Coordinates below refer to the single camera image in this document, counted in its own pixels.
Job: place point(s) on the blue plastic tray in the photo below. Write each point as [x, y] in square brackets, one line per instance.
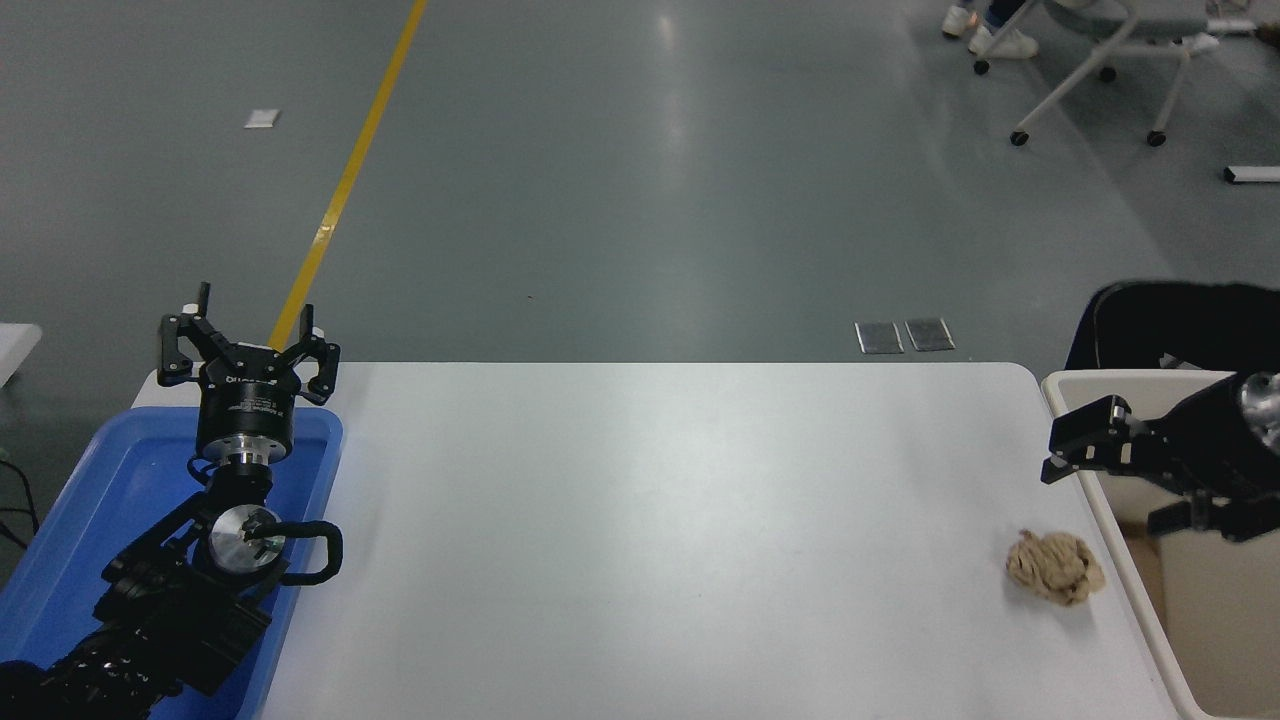
[120, 480]

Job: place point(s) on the white office chair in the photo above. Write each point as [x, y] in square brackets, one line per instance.
[1100, 60]

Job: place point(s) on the person's white shoe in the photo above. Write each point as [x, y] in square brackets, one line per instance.
[1005, 44]
[958, 20]

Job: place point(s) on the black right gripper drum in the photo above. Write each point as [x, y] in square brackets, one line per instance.
[1220, 440]

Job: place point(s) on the tan paper ball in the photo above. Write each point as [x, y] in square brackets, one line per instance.
[1055, 568]

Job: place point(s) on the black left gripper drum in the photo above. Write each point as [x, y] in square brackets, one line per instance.
[246, 418]

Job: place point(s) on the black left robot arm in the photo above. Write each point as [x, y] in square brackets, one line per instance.
[170, 600]

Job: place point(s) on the metal floor plate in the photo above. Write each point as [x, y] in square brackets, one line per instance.
[879, 338]
[930, 335]

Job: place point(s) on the person's leg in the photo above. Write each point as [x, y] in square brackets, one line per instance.
[1003, 12]

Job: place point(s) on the large pale plastic bin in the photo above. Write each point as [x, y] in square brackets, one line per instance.
[1130, 560]

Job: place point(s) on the white power strip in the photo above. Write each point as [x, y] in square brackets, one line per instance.
[1230, 27]

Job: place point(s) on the small white side table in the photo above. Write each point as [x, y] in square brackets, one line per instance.
[15, 345]

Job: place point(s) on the white flat bar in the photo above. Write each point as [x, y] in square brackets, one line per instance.
[1252, 174]

